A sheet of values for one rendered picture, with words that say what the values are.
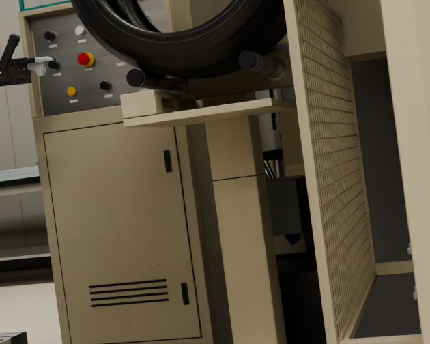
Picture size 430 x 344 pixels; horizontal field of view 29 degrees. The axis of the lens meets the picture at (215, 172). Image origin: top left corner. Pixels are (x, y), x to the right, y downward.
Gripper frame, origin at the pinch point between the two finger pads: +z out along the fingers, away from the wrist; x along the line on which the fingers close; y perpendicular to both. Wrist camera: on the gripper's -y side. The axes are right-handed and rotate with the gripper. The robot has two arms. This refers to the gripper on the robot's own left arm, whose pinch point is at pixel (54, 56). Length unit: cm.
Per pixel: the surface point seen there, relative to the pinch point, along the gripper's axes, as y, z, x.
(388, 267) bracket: 65, 82, 63
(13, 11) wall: -40, -42, -401
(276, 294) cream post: 74, 54, 45
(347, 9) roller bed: -4, 78, 58
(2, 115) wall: 38, -62, -400
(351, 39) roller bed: 4, 78, 59
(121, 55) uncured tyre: 2, 18, 67
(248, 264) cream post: 63, 47, 47
